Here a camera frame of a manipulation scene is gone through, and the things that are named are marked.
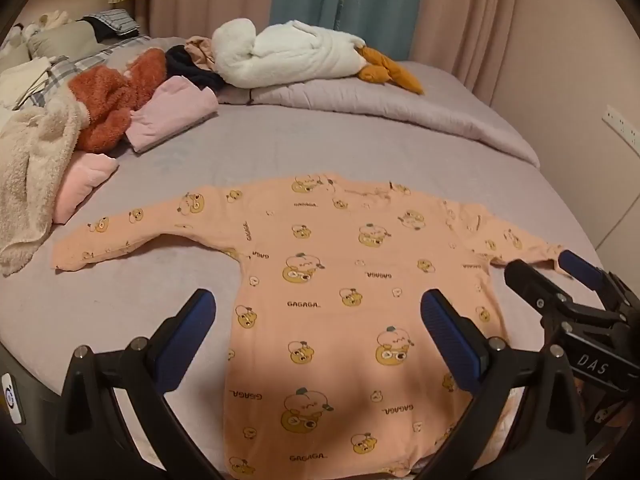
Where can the folded light pink garment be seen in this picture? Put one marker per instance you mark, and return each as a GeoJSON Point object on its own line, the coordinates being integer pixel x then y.
{"type": "Point", "coordinates": [82, 180]}

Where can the black garment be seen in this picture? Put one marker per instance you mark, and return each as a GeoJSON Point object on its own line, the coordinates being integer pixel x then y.
{"type": "Point", "coordinates": [187, 67]}

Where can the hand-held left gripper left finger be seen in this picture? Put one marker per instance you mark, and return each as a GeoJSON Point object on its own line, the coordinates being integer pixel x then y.
{"type": "Point", "coordinates": [185, 340]}

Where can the small plush toys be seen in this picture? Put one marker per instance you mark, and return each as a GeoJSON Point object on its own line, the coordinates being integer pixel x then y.
{"type": "Point", "coordinates": [50, 20]}

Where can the folded lilac quilt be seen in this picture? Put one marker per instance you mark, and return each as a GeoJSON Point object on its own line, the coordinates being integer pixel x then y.
{"type": "Point", "coordinates": [375, 100]}

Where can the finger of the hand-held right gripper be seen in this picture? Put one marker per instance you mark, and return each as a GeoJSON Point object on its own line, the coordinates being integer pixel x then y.
{"type": "Point", "coordinates": [580, 266]}
{"type": "Point", "coordinates": [530, 282]}

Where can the grey green pillow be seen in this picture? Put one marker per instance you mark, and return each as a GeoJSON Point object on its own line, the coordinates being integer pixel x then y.
{"type": "Point", "coordinates": [65, 37]}

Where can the rust fuzzy garment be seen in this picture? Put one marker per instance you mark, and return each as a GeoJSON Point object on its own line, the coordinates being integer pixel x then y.
{"type": "Point", "coordinates": [107, 110]}

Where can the person's printed peach clothing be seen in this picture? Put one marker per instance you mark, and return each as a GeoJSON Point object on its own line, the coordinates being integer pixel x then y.
{"type": "Point", "coordinates": [607, 417]}

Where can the white goose plush toy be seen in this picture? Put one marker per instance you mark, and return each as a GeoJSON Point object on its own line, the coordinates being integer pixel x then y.
{"type": "Point", "coordinates": [280, 55]}

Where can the cream fleece blanket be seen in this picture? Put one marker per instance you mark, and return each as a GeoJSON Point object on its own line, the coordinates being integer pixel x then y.
{"type": "Point", "coordinates": [30, 175]}

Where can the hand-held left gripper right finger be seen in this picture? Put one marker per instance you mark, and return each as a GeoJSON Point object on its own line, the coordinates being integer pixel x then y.
{"type": "Point", "coordinates": [445, 340]}

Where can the peach cartoon print shirt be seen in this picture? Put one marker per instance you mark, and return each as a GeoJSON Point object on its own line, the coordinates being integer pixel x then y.
{"type": "Point", "coordinates": [340, 270]}

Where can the white wall socket strip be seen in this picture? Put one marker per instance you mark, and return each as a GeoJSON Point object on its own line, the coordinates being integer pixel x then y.
{"type": "Point", "coordinates": [622, 125]}

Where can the beige garment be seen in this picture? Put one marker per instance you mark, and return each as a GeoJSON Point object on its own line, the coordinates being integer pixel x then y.
{"type": "Point", "coordinates": [200, 50]}

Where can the folded pink ribbed garment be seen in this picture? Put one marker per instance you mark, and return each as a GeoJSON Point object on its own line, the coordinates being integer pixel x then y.
{"type": "Point", "coordinates": [170, 110]}

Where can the white cloth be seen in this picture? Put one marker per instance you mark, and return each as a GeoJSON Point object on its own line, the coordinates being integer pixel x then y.
{"type": "Point", "coordinates": [20, 82]}

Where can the grey plaid cloth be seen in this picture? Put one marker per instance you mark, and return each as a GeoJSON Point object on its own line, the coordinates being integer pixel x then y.
{"type": "Point", "coordinates": [65, 70]}

